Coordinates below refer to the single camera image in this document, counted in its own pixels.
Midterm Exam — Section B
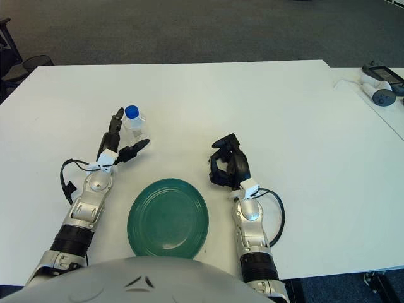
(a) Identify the black table leg with caster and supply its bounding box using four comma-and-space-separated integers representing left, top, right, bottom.
362, 271, 404, 303

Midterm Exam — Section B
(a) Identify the grey robot torso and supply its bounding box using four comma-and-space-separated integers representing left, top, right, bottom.
0, 255, 269, 303

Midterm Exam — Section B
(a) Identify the white grey VR controller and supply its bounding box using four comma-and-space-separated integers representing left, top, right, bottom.
360, 74, 397, 107

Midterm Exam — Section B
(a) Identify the black handheld screen device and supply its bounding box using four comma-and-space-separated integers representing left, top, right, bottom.
362, 61, 404, 94

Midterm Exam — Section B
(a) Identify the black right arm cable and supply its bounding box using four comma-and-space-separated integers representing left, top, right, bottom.
257, 188, 287, 247

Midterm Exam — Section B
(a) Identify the black office chair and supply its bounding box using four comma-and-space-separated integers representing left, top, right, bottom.
0, 17, 28, 104

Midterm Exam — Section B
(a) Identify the clear bottle with blue cap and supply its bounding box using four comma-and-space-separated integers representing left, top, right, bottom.
122, 105, 150, 149

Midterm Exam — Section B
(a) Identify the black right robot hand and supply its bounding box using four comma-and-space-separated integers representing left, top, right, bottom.
208, 133, 253, 191

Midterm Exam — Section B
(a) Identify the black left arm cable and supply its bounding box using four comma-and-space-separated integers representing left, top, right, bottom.
59, 158, 95, 206

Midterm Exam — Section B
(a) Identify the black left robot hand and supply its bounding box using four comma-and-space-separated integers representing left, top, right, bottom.
96, 106, 150, 165

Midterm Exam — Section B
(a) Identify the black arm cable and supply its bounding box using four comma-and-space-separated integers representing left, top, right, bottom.
257, 188, 287, 247
59, 158, 95, 206

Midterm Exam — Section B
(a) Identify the green round plate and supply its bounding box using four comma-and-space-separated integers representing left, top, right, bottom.
126, 178, 210, 260

